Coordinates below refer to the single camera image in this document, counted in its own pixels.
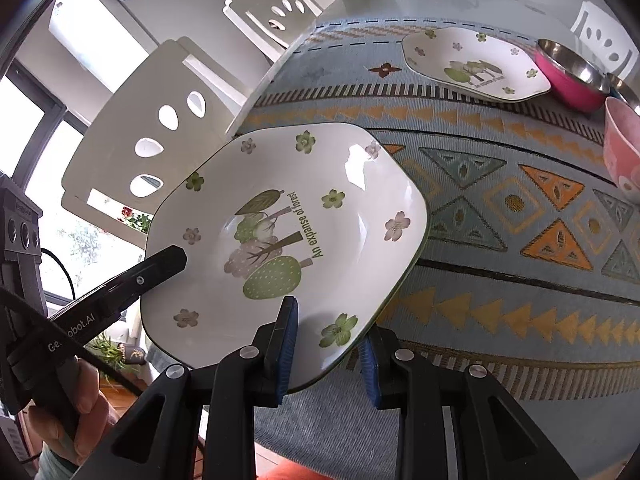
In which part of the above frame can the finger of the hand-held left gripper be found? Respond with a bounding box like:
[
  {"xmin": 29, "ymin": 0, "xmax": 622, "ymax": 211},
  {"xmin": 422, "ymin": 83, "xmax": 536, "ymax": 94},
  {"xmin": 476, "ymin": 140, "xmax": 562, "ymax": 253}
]
[{"xmin": 97, "ymin": 245, "xmax": 189, "ymax": 311}]

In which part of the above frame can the small floral white plate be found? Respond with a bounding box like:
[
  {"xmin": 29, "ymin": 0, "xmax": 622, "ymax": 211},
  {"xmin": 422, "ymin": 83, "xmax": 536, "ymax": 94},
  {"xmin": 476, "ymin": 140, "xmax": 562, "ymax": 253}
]
[{"xmin": 401, "ymin": 27, "xmax": 552, "ymax": 102}]

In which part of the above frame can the black cable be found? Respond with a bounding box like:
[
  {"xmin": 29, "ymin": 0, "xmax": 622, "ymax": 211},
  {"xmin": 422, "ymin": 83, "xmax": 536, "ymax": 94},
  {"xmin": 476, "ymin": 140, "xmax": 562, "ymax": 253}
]
[{"xmin": 0, "ymin": 247, "xmax": 148, "ymax": 401}]

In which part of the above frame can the person's left hand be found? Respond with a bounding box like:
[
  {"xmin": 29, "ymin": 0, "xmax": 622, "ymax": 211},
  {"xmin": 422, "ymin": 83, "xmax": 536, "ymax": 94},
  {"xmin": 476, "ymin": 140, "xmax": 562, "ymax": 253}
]
[{"xmin": 27, "ymin": 357, "xmax": 112, "ymax": 467}]

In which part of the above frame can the white chair with oval holes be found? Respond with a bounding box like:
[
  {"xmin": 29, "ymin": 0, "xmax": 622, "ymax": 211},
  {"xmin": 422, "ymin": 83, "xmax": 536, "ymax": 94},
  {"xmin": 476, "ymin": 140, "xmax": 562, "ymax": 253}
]
[
  {"xmin": 570, "ymin": 0, "xmax": 633, "ymax": 78},
  {"xmin": 60, "ymin": 37, "xmax": 266, "ymax": 251},
  {"xmin": 222, "ymin": 0, "xmax": 323, "ymax": 63}
]

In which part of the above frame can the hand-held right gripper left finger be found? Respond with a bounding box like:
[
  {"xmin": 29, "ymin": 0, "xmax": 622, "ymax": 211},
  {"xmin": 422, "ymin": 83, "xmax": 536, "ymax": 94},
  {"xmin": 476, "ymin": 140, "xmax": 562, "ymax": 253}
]
[{"xmin": 75, "ymin": 296, "xmax": 301, "ymax": 480}]

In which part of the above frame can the green leafy potted plant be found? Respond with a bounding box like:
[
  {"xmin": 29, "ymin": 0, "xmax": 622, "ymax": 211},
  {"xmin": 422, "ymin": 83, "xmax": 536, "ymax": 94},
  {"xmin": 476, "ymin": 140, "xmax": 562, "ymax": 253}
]
[{"xmin": 85, "ymin": 332, "xmax": 146, "ymax": 386}]

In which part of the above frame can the large floral white plate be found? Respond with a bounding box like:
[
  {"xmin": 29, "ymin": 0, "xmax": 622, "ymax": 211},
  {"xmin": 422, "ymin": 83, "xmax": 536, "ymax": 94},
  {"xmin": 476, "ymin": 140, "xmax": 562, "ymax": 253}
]
[{"xmin": 140, "ymin": 122, "xmax": 432, "ymax": 393}]

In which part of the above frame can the patterned woven table mat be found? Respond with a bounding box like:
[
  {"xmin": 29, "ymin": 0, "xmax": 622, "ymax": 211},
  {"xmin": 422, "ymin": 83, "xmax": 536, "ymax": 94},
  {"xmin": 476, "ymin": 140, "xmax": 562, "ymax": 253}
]
[{"xmin": 145, "ymin": 19, "xmax": 640, "ymax": 461}]

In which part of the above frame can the potted flowering plant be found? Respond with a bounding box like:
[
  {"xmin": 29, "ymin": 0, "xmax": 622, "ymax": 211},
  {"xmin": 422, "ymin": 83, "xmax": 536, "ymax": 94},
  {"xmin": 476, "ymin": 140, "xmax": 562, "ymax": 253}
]
[{"xmin": 119, "ymin": 205, "xmax": 153, "ymax": 236}]

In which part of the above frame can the dark framed window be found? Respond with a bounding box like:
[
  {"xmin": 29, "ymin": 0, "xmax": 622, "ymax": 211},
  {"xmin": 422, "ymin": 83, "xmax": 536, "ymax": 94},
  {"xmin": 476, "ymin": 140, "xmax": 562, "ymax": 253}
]
[{"xmin": 0, "ymin": 57, "xmax": 151, "ymax": 321}]

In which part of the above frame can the pink patterned ceramic bowl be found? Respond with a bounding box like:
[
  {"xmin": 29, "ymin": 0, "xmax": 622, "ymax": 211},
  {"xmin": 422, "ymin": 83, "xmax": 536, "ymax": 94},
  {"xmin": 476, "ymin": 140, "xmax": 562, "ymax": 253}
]
[{"xmin": 602, "ymin": 96, "xmax": 640, "ymax": 196}]

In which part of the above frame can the orange cloth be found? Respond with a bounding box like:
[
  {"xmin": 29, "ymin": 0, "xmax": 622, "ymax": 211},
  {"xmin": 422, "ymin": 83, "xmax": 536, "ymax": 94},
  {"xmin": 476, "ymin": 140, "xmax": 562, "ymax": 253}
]
[{"xmin": 260, "ymin": 461, "xmax": 351, "ymax": 480}]

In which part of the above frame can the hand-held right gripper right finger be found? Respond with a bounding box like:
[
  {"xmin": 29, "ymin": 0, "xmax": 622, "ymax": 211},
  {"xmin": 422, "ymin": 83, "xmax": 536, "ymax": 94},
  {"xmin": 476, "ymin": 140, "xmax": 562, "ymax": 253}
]
[{"xmin": 358, "ymin": 327, "xmax": 581, "ymax": 480}]

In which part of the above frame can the pink steel bowl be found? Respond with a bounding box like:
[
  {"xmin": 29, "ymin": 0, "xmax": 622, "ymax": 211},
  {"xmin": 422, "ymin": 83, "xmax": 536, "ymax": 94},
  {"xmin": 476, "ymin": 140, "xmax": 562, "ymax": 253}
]
[{"xmin": 534, "ymin": 38, "xmax": 612, "ymax": 113}]

